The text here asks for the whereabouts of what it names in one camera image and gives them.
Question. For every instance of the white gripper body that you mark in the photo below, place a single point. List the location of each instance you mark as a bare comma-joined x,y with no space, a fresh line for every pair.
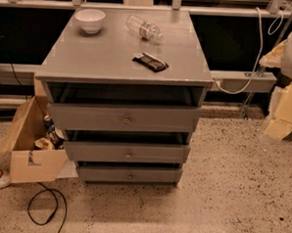
281,124

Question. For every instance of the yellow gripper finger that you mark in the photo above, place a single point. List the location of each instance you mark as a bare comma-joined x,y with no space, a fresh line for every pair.
273,58

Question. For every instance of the grey top drawer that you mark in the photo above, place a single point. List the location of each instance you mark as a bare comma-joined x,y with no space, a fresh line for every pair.
123,118

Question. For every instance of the grey drawer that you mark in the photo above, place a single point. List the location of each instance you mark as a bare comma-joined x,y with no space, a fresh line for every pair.
126,152
123,118
129,174

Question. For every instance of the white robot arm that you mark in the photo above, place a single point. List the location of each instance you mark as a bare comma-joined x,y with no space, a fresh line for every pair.
280,112

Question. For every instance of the grey middle drawer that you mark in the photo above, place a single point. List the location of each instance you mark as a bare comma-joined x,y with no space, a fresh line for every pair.
126,152

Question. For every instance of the grey drawer cabinet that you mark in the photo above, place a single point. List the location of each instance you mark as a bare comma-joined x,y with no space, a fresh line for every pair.
99,70

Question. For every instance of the grey bottom drawer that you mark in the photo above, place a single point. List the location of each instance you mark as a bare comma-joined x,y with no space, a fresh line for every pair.
129,174

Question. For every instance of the metal stand pole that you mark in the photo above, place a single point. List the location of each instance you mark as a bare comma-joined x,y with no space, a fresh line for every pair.
286,59

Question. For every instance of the dark snack packet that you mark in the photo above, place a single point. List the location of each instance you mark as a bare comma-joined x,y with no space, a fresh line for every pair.
151,62

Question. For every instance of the clear plastic water bottle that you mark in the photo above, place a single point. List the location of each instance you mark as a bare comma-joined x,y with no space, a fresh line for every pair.
144,29

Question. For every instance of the white bowl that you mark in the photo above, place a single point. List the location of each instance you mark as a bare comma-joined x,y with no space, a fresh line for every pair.
90,20

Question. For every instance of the soda can in box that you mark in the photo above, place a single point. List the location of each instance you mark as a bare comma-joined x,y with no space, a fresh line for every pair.
49,122

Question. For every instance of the crumpled snack bag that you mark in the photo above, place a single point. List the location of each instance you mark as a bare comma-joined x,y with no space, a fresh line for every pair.
44,144

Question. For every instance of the cardboard box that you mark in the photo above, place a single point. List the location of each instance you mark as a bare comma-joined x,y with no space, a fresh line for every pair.
28,164

